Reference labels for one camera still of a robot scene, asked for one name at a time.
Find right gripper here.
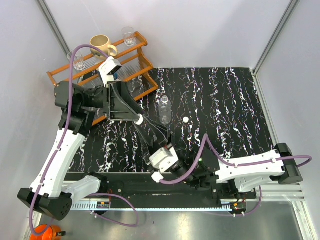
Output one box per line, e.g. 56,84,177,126
134,115,195,185

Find white bottle cap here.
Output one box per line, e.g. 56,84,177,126
134,114,144,126
182,117,189,123

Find orange wooden shelf rack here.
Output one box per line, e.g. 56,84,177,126
46,31,159,126

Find clear drinking glass left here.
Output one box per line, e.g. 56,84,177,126
67,50,86,71

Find clear drinking glass right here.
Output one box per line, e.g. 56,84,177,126
121,26,136,47

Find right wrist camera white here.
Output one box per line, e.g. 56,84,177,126
149,146,179,183

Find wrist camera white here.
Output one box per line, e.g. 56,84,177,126
149,146,179,183
98,56,122,85

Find beige ceramic mug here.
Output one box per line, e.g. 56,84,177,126
90,35,119,61

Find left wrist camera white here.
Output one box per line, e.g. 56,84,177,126
98,56,122,85

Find clear plastic bottle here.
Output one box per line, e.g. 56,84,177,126
134,114,171,155
158,95,172,126

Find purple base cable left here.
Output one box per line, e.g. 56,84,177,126
91,192,140,228

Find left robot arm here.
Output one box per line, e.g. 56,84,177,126
17,80,143,221

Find orange cup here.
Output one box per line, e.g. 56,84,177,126
29,225,67,240

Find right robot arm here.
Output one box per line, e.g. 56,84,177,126
148,134,303,199

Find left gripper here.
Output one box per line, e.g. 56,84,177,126
80,81,147,121

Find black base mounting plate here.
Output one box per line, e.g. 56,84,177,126
64,172,257,209

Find clear drinking glass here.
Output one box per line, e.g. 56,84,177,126
121,26,136,47
67,50,86,71

